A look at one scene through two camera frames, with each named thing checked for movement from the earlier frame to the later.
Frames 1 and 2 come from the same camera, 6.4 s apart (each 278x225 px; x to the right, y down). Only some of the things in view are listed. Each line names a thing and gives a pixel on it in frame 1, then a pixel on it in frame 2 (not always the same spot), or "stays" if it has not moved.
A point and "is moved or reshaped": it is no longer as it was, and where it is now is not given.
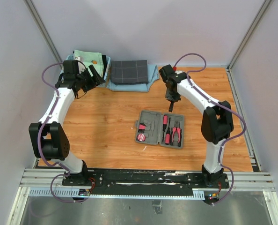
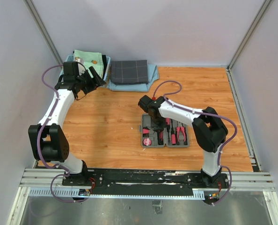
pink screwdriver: (167, 135) → (173, 136)
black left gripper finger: (99, 79) stays
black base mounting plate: (140, 181) stays
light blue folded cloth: (153, 75) stays
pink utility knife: (171, 106) is moved or reshaped
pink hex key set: (142, 127) → (145, 132)
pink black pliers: (176, 127) → (180, 126)
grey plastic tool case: (154, 127) is moved or reshaped
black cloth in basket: (104, 57) stays
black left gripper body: (87, 82) stays
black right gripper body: (171, 96) → (158, 123)
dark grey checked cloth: (129, 72) stays
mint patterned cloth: (93, 58) stays
